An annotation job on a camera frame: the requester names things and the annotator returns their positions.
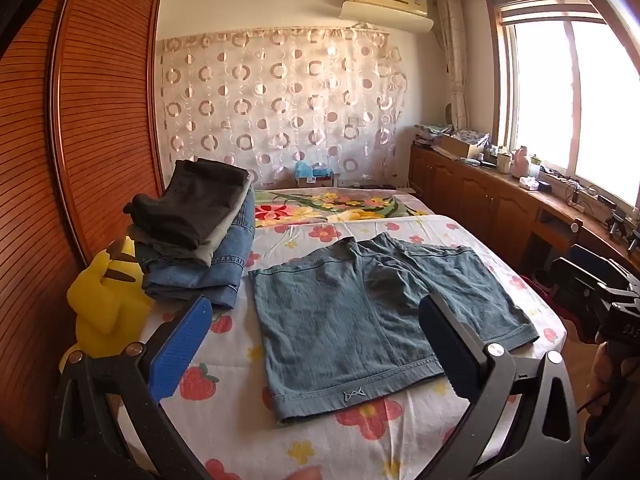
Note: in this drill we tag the folded black pants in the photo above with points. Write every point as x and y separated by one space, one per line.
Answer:
195 200

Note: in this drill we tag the wooden slatted wardrobe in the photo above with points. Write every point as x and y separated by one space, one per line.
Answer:
75 135

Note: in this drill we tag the folded grey-green pants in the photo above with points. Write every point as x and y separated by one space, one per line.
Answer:
220 242

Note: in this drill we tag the yellow plush toy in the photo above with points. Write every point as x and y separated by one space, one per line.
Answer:
105 300

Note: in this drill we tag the person's right forearm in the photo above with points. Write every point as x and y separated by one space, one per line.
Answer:
615 445

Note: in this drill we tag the bed with floral sheet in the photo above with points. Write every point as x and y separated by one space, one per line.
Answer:
240 440

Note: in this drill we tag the sheer circle-patterned curtain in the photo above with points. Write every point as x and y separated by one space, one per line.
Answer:
280 105

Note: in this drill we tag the white cup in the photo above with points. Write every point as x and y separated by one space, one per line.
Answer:
503 162

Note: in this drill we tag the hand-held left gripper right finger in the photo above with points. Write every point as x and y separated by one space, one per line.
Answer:
440 332

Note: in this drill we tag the folded blue jeans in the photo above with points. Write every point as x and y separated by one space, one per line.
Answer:
210 280

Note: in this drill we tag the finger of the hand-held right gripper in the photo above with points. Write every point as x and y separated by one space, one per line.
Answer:
580 277

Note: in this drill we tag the bright floral quilt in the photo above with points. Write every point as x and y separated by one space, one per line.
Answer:
340 205

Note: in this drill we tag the pink bottle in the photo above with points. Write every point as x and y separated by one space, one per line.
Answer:
521 162

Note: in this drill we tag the wooden side cabinet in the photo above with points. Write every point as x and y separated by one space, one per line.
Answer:
475 195

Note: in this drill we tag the person's right hand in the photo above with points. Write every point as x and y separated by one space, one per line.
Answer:
602 375

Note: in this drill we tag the white air conditioner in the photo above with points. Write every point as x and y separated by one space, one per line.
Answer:
385 2

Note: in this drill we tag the patterned folded cloth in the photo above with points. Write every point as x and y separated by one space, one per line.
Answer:
470 135

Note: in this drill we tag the pale window curtain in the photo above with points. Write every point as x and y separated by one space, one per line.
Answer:
455 60

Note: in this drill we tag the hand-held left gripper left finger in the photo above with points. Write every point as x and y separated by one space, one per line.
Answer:
180 350

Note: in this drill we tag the cardboard box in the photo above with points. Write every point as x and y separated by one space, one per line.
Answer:
457 146

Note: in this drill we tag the wooden framed window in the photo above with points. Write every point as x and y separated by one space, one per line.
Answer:
565 100

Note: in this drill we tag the teal denim short pants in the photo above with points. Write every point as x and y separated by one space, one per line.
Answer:
340 320

